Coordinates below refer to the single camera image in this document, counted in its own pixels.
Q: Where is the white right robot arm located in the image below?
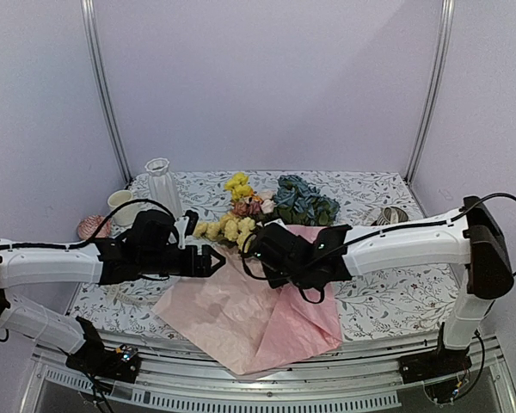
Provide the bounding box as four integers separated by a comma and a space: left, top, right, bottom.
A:
243, 196, 514, 375

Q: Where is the aluminium frame post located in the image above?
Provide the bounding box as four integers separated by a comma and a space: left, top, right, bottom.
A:
80, 0, 132, 185
404, 0, 455, 186

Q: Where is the white ribbed ceramic vase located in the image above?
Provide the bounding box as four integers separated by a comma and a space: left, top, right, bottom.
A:
145, 157, 182, 218

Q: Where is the cream ceramic mug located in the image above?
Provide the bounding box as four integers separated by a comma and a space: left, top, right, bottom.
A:
107, 190, 139, 227

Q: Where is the cream printed ribbon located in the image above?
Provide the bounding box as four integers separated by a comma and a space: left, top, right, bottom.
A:
105, 286, 159, 305

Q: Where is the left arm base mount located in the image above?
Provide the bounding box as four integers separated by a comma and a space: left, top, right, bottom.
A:
65, 317, 141, 384

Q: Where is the striped black white cup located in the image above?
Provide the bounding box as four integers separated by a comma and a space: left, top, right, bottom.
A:
370, 206, 409, 226

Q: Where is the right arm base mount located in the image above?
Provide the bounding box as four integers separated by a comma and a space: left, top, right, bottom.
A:
397, 332, 472, 384

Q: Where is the pink wrapping paper sheet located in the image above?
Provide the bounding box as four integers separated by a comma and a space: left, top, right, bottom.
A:
151, 247, 342, 375

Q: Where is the floral patterned tablecloth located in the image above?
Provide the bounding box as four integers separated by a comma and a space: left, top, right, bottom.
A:
67, 171, 458, 342

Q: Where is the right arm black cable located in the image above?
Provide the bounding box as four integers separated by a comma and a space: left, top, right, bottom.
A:
240, 192, 516, 305

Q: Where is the pink patterned ball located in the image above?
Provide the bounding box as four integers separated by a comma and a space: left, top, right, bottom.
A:
77, 215, 111, 240

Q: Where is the aluminium front rail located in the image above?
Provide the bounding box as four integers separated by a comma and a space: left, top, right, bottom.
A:
19, 330, 516, 413

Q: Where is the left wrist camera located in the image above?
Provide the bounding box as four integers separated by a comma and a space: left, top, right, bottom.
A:
175, 210, 199, 250

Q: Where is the left aluminium frame post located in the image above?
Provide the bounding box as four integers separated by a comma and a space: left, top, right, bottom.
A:
80, 0, 132, 185

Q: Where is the right aluminium frame post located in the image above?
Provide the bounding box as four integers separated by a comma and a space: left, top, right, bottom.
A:
404, 0, 455, 186

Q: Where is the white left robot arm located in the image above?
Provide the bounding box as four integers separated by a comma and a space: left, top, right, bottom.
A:
0, 210, 225, 373

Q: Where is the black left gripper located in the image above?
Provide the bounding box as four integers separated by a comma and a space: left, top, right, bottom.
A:
139, 244, 227, 278

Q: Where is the blue flower bunch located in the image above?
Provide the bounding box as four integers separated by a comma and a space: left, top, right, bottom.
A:
273, 175, 340, 226

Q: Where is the pink flower bouquet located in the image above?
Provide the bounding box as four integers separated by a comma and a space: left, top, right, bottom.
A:
192, 172, 341, 255

